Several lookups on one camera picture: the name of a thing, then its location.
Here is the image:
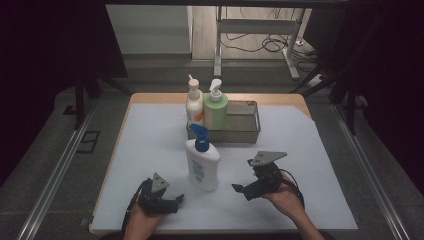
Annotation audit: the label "green bottle with white pump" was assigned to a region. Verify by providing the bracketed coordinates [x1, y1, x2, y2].
[203, 78, 230, 131]

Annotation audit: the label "person's right hand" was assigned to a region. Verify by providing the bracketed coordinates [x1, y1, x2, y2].
[263, 174, 304, 221]

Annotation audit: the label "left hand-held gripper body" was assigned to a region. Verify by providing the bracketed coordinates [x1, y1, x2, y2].
[138, 172, 180, 215]

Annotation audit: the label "left hand-held gripper cable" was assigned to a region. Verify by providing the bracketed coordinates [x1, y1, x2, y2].
[119, 178, 153, 240]

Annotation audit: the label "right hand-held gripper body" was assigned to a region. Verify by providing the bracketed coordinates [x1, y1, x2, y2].
[247, 150, 288, 196]

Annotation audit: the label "white partition panel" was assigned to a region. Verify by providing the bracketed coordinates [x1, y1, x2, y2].
[106, 4, 194, 56]

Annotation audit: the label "black metal stand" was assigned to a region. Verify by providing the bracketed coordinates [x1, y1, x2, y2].
[289, 66, 368, 136]
[63, 66, 134, 131]

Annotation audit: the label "black floor cables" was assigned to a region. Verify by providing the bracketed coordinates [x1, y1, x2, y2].
[221, 6, 321, 73]

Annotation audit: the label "white power strip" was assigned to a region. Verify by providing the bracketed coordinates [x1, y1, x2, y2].
[308, 74, 326, 88]

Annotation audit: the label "white bottle with blue pump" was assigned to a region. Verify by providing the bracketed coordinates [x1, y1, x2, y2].
[185, 123, 222, 192]

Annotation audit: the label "aluminium floor rail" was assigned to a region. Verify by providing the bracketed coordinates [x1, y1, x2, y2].
[16, 99, 98, 240]
[331, 103, 411, 240]

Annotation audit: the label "metal mesh basket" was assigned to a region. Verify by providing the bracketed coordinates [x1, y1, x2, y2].
[185, 98, 262, 144]

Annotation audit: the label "person's left hand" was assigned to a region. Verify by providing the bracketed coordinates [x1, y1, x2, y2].
[123, 203, 165, 240]

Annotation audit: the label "white metal desk frame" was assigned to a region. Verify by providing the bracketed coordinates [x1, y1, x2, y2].
[213, 5, 301, 81]

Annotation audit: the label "cream pump bottle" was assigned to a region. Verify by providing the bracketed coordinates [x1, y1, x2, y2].
[185, 73, 205, 129]

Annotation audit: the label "dark curtain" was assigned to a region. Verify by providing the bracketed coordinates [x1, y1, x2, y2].
[0, 0, 129, 188]
[303, 0, 424, 194]

